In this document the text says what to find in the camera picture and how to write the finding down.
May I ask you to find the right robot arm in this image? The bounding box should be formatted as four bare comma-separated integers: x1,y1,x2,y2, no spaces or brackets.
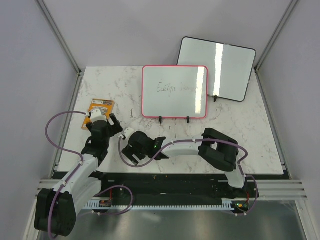
118,128,249,197

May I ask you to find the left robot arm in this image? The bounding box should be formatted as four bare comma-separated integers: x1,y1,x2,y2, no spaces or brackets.
34,112,123,240

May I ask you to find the pink framed whiteboard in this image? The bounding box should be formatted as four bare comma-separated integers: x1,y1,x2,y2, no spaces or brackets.
141,65,209,119

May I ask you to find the black framed whiteboard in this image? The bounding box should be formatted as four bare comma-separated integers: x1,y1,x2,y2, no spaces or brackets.
177,36,257,102

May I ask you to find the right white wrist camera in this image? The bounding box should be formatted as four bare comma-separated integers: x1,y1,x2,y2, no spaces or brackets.
119,127,135,140

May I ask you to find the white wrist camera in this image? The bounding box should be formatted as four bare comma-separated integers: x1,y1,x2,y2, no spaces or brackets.
119,127,135,140
85,106,108,123

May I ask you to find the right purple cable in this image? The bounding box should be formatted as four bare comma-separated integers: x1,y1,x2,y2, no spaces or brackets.
118,136,259,217

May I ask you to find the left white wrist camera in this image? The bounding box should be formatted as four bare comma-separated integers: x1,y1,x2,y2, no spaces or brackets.
85,106,108,123

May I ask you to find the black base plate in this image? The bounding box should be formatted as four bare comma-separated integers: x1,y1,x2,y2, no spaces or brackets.
91,172,259,206

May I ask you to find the white slotted cable duct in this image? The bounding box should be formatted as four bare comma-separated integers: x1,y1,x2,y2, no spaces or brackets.
83,198,235,211

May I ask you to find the aluminium rail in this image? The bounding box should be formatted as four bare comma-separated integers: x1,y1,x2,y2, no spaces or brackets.
257,180,308,201

